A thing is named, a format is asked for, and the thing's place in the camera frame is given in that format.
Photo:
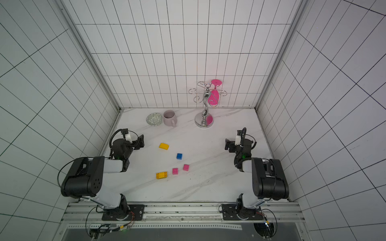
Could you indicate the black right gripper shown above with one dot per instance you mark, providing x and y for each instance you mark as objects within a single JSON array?
[{"x": 229, "y": 145}]

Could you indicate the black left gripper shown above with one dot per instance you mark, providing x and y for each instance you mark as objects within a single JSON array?
[{"x": 141, "y": 142}]

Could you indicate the yellow curved lego brick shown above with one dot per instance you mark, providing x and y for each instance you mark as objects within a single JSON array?
[{"x": 164, "y": 146}]

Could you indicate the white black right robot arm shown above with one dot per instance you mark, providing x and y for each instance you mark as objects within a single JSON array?
[{"x": 268, "y": 180}]

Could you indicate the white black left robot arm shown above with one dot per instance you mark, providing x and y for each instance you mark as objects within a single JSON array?
[{"x": 85, "y": 180}]

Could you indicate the green patterned small bowl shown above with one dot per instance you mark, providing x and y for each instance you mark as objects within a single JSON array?
[{"x": 154, "y": 119}]

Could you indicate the pale pink ribbed mug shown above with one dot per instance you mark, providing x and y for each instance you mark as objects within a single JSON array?
[{"x": 170, "y": 118}]

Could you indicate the pink plastic goblet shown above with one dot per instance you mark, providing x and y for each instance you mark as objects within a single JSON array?
[{"x": 213, "y": 100}]

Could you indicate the chrome cup holder stand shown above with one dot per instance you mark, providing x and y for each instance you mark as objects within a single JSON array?
[{"x": 202, "y": 93}]

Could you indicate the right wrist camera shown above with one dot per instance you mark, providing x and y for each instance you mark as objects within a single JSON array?
[{"x": 239, "y": 137}]

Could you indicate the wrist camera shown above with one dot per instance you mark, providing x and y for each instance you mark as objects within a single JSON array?
[
  {"x": 239, "y": 137},
  {"x": 128, "y": 136}
]

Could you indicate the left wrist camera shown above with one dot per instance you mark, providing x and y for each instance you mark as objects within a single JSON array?
[{"x": 128, "y": 136}]

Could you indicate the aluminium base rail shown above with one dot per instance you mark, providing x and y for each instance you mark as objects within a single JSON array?
[{"x": 86, "y": 216}]

